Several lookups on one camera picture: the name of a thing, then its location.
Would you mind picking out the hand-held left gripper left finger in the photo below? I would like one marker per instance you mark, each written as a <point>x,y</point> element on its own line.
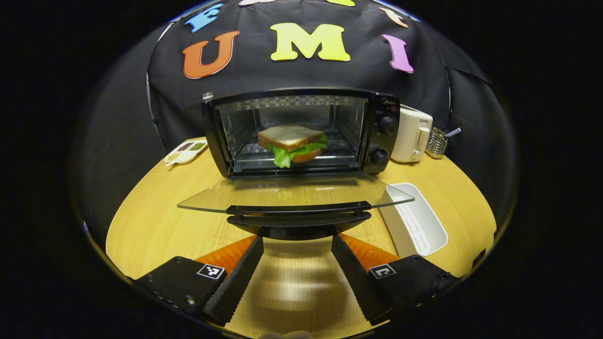
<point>238,280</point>

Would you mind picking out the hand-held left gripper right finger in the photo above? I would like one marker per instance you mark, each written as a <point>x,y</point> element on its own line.
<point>357,280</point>

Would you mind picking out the black electric oven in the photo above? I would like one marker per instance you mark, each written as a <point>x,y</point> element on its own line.
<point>384,141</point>

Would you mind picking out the lettuce sandwich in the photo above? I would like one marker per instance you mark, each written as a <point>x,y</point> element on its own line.
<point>289,136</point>

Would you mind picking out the white rectangular tray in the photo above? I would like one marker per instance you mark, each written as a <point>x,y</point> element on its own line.
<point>414,221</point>

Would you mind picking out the black table edge clamp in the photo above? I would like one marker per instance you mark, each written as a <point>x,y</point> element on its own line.
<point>495,233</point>
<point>478,259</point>

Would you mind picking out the white divided snack plate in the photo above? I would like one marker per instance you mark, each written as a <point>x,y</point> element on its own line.
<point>185,153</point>

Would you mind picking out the white toaster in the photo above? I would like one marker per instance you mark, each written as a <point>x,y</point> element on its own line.
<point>410,134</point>

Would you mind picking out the black backdrop cloth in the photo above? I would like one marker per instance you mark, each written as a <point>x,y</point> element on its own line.
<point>306,75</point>

